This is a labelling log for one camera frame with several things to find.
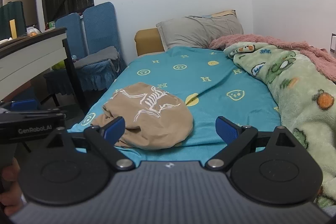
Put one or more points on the green ball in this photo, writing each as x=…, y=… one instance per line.
x=59, y=65

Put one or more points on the blue covered chair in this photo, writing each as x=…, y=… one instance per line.
x=69, y=32
x=99, y=27

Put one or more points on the yellow pillow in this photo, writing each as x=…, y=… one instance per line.
x=225, y=13

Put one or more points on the tan printed t-shirt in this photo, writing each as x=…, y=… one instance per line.
x=157, y=119

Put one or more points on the grey cloth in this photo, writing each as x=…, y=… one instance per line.
x=99, y=54

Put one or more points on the person's left hand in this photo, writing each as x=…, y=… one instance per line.
x=9, y=195

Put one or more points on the white desk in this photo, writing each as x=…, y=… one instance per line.
x=26, y=61

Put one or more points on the tan padded headboard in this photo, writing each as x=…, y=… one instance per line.
x=147, y=41

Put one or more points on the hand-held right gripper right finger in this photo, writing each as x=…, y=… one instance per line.
x=225, y=129

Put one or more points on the dark green chair back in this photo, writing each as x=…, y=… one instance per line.
x=13, y=11

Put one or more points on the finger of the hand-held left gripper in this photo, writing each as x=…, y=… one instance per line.
x=23, y=104

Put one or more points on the pink fluffy blanket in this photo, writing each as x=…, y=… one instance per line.
x=262, y=39

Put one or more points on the small plush toy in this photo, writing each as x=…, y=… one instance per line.
x=74, y=57

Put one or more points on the green can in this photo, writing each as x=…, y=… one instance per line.
x=51, y=24

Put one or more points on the teal printed bedsheet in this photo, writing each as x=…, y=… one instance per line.
x=210, y=82

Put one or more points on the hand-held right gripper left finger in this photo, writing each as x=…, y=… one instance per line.
x=115, y=128

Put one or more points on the green cartoon blanket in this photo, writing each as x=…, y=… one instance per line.
x=302, y=98

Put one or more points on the grey pillow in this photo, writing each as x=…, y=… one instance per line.
x=199, y=29

